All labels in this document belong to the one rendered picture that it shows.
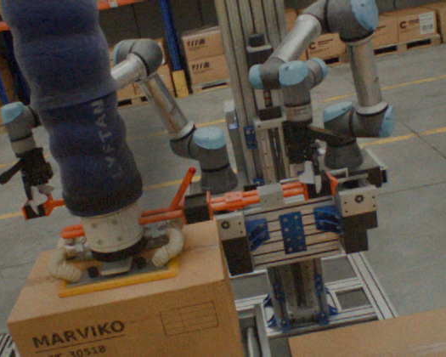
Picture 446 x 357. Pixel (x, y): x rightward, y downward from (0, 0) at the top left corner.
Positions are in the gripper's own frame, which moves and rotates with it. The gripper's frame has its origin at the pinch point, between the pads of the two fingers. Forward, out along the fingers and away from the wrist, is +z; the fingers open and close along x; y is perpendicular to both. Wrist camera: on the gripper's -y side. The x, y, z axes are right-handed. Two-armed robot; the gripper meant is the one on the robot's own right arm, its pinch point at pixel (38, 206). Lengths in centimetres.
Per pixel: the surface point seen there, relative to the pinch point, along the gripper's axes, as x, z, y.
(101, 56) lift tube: -31, -48, 40
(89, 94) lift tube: -36, -40, 36
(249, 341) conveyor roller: -5, 67, 60
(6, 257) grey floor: 224, 122, -129
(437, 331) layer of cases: -17, 67, 125
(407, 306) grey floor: 71, 122, 141
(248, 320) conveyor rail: 4, 64, 61
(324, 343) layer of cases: -13, 67, 86
